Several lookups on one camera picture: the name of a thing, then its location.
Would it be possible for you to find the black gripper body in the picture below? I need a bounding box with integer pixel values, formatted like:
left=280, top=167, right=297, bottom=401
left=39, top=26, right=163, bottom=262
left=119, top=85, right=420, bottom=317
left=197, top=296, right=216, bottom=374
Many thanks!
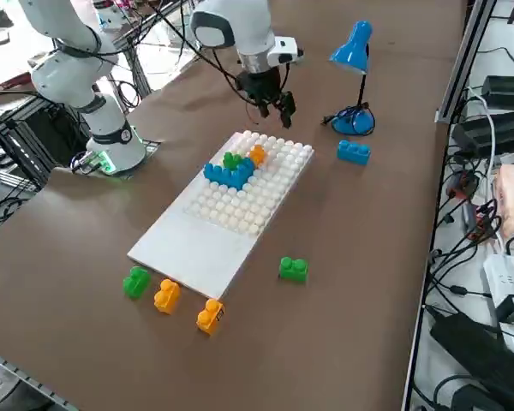
left=235, top=67, right=284, bottom=109

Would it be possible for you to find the orange two-stud block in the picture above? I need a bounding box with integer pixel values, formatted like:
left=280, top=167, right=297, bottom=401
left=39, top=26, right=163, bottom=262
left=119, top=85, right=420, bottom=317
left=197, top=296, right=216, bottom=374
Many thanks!
left=153, top=278, right=182, bottom=315
left=195, top=298, right=225, bottom=336
left=248, top=144, right=269, bottom=169

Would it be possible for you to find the green two-stud block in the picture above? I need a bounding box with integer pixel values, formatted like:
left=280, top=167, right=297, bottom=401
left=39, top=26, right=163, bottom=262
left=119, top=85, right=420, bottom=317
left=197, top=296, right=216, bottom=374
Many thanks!
left=278, top=255, right=310, bottom=284
left=222, top=150, right=244, bottom=170
left=123, top=265, right=152, bottom=300

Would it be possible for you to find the blue three-stud block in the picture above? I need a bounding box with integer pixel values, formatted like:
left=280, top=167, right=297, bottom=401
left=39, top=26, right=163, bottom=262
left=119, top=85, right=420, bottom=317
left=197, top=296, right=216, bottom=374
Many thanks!
left=203, top=162, right=244, bottom=192
left=336, top=140, right=373, bottom=165
left=235, top=157, right=259, bottom=188

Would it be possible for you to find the white studded baseplate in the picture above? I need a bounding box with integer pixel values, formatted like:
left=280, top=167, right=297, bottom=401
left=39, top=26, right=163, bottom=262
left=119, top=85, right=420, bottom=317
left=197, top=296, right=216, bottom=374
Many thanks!
left=183, top=129, right=317, bottom=237

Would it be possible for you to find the blue desk lamp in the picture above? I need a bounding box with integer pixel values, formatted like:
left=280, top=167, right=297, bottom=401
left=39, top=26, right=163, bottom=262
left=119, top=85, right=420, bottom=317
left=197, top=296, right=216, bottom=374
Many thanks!
left=323, top=20, right=377, bottom=137

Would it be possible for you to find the white flat board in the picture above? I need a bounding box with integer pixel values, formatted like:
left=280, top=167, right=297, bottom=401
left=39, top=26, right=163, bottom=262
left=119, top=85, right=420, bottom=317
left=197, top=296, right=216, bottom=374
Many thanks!
left=127, top=129, right=317, bottom=301

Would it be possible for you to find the black power adapter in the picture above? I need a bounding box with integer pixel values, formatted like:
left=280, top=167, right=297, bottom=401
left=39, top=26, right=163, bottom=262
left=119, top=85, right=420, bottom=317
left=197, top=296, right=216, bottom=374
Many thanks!
left=451, top=109, right=514, bottom=155
left=481, top=74, right=514, bottom=100
left=429, top=311, right=514, bottom=386

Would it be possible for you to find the white power strip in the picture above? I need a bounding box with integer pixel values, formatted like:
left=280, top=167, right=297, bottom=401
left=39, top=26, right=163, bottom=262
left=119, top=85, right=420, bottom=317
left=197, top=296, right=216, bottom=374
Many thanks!
left=482, top=253, right=514, bottom=309

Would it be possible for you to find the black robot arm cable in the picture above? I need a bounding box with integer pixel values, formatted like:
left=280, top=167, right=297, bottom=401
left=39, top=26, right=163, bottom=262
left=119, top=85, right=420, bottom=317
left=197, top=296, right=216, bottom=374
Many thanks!
left=93, top=0, right=292, bottom=125

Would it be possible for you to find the aluminium profile post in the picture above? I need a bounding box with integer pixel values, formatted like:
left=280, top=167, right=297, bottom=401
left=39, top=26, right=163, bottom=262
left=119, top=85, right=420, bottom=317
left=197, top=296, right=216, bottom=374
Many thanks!
left=435, top=0, right=498, bottom=125

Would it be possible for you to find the aluminium frame rack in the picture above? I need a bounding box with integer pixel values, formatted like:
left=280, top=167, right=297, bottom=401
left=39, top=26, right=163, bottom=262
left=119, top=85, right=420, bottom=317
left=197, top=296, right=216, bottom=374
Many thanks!
left=0, top=92, right=91, bottom=194

